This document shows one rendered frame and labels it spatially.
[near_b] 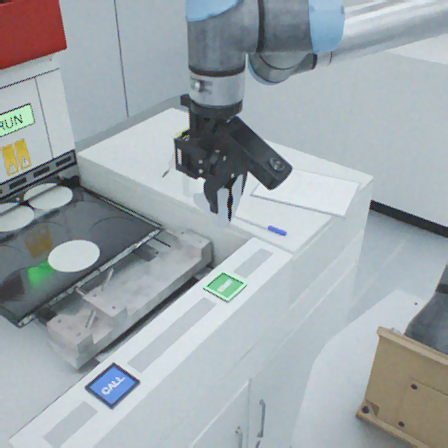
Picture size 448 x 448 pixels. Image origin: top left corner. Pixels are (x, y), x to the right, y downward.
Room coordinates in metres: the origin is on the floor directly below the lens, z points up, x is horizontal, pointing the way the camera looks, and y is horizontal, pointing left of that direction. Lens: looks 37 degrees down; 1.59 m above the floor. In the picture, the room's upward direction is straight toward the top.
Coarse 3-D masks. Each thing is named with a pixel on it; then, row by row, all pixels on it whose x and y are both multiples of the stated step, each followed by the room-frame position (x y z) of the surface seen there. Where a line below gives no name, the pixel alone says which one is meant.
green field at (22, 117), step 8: (16, 112) 1.05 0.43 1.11; (24, 112) 1.07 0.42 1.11; (0, 120) 1.02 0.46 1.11; (8, 120) 1.04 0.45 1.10; (16, 120) 1.05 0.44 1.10; (24, 120) 1.06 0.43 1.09; (32, 120) 1.08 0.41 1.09; (0, 128) 1.02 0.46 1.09; (8, 128) 1.03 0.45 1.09; (16, 128) 1.05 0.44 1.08
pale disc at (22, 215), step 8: (16, 208) 1.01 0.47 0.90; (24, 208) 1.01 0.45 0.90; (0, 216) 0.98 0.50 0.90; (8, 216) 0.98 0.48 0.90; (16, 216) 0.98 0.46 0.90; (24, 216) 0.98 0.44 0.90; (32, 216) 0.98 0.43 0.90; (0, 224) 0.95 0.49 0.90; (8, 224) 0.95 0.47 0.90; (16, 224) 0.95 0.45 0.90; (24, 224) 0.95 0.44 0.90
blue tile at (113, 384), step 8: (112, 368) 0.50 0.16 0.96; (104, 376) 0.49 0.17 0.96; (112, 376) 0.49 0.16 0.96; (120, 376) 0.49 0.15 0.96; (96, 384) 0.48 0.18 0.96; (104, 384) 0.48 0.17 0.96; (112, 384) 0.48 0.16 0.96; (120, 384) 0.48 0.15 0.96; (128, 384) 0.48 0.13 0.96; (96, 392) 0.46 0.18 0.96; (104, 392) 0.46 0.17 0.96; (112, 392) 0.46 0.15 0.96; (120, 392) 0.46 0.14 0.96; (112, 400) 0.45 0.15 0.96
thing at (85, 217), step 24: (72, 192) 1.08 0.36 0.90; (48, 216) 0.98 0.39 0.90; (72, 216) 0.98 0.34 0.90; (96, 216) 0.98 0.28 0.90; (120, 216) 0.98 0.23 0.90; (0, 240) 0.89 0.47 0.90; (24, 240) 0.89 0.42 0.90; (48, 240) 0.89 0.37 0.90; (72, 240) 0.89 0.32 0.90; (96, 240) 0.89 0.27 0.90; (120, 240) 0.89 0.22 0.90; (0, 264) 0.81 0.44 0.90; (24, 264) 0.81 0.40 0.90; (48, 264) 0.81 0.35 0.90; (96, 264) 0.81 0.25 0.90; (0, 288) 0.74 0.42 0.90; (24, 288) 0.74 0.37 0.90; (48, 288) 0.74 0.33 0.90; (24, 312) 0.68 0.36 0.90
